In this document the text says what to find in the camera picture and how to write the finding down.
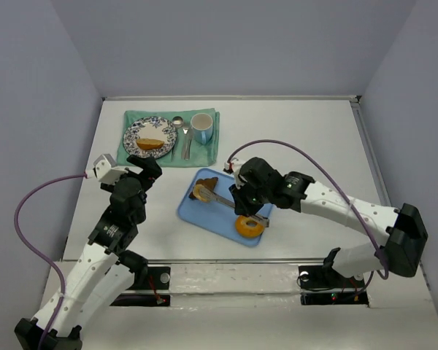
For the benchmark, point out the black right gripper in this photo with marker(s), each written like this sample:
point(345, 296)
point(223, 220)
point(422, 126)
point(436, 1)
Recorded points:
point(243, 203)

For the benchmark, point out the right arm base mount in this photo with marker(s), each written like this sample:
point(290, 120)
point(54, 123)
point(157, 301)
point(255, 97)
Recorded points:
point(321, 285)

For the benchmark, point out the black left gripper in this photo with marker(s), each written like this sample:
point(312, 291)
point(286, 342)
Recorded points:
point(146, 168)

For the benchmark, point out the dark chocolate croissant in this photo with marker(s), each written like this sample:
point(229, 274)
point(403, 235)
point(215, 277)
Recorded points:
point(209, 183)

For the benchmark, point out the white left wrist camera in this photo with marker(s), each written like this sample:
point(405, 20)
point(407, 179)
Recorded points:
point(105, 170)

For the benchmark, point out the metal fork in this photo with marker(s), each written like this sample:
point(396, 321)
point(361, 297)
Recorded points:
point(187, 132)

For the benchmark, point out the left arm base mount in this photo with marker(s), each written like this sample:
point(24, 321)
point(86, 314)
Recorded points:
point(150, 289)

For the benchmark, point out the light blue mug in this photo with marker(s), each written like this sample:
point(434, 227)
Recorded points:
point(202, 127)

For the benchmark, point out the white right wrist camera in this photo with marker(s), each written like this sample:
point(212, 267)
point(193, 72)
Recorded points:
point(233, 167)

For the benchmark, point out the blue floral plate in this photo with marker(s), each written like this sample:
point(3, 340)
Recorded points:
point(152, 127)

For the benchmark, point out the sliced baguette bread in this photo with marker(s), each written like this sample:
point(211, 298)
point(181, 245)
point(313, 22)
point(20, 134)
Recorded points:
point(149, 144)

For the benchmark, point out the green cloth napkin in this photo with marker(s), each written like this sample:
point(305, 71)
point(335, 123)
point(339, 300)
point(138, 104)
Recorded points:
point(200, 155)

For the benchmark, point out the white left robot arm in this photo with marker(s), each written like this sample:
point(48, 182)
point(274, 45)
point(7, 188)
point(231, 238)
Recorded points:
point(105, 267)

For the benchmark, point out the metal spoon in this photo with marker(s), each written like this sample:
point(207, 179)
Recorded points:
point(178, 123)

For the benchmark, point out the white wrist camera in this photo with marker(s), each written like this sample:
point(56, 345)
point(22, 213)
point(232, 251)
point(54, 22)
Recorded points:
point(233, 167)
point(105, 170)

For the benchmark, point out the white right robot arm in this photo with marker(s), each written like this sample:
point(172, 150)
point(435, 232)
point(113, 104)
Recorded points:
point(397, 237)

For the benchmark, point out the metal tongs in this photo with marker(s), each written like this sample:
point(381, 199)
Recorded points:
point(257, 217)

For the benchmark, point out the small round bun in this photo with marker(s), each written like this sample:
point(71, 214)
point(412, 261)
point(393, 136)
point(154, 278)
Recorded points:
point(202, 193)

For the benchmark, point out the blue plastic tray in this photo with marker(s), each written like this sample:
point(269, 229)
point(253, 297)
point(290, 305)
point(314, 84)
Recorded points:
point(213, 217)

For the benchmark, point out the orange bagel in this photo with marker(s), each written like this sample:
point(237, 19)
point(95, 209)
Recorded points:
point(248, 228)

